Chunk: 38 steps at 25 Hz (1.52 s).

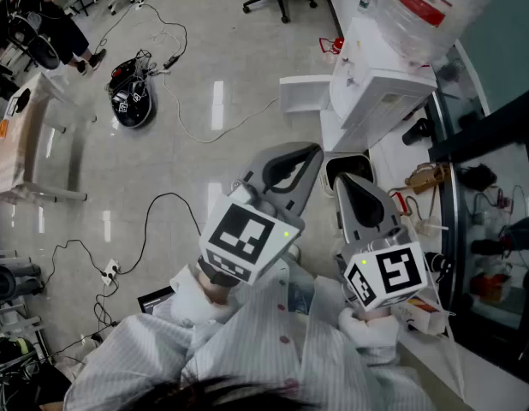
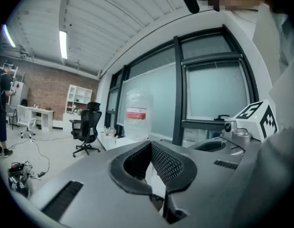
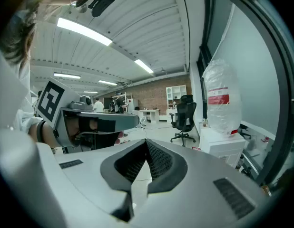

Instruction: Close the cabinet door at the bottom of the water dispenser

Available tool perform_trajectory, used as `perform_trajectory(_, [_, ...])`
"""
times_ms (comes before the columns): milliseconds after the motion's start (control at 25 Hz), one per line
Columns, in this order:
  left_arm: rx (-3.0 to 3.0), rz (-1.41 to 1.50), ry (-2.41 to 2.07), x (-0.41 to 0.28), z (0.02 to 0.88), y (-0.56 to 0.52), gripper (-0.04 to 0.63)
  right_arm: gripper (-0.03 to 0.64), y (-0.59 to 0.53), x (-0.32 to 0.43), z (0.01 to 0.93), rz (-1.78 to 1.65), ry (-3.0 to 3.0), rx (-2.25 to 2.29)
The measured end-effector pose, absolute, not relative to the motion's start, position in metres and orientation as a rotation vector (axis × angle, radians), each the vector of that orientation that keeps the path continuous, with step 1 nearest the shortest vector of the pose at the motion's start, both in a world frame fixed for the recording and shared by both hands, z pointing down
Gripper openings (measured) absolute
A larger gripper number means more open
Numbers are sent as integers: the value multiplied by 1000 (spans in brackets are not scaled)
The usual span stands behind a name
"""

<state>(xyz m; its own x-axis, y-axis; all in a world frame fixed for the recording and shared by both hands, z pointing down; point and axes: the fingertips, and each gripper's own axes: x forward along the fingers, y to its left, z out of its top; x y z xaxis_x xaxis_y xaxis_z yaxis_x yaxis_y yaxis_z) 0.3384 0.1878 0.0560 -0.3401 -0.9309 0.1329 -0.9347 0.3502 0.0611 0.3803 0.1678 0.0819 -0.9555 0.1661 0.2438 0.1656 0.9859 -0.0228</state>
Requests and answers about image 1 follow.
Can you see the black thermos bottle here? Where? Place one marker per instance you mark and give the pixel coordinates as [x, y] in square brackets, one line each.
[438, 264]

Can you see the white orange box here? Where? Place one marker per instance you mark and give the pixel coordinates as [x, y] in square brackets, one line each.
[423, 315]

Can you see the small clear water bottle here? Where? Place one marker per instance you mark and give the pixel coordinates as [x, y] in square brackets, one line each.
[365, 0]

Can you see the tan handbag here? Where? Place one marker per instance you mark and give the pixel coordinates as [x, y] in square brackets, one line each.
[431, 178]

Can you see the tan covered table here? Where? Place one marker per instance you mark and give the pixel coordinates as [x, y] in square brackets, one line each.
[25, 144]

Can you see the person's left forearm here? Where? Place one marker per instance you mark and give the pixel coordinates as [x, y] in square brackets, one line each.
[196, 298]

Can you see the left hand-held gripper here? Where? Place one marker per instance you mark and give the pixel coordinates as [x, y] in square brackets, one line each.
[243, 234]

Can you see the person's striped white shirt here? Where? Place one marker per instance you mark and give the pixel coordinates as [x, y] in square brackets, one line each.
[247, 358]

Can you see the black laptop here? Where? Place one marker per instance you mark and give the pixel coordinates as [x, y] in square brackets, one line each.
[155, 300]

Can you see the black trash bin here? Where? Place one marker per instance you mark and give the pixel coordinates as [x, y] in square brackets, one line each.
[348, 171]

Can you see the white water dispenser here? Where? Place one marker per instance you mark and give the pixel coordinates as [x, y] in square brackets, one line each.
[376, 101]

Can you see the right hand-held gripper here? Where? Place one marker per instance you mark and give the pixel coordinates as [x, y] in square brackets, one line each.
[393, 272]

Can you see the black round floor robot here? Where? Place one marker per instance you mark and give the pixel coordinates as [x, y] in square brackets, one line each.
[129, 97]

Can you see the large water jug red label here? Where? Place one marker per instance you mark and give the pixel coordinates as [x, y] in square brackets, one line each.
[427, 15]

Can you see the plastic cup with straw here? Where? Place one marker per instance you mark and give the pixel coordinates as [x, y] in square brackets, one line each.
[429, 226]

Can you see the black power adapter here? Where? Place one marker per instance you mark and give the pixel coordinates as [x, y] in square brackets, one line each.
[171, 62]

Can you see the person's white shoe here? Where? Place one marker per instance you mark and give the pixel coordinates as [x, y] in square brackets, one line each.
[295, 251]

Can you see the person's right forearm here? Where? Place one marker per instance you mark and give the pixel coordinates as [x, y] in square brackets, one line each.
[371, 328]

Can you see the black shaker bottle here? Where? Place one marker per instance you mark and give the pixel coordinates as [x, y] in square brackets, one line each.
[416, 132]

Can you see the white power strip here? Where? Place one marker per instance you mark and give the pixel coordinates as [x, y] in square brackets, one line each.
[161, 72]
[111, 270]

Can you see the person's blue jeans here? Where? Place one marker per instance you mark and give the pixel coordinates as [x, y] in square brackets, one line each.
[301, 298]

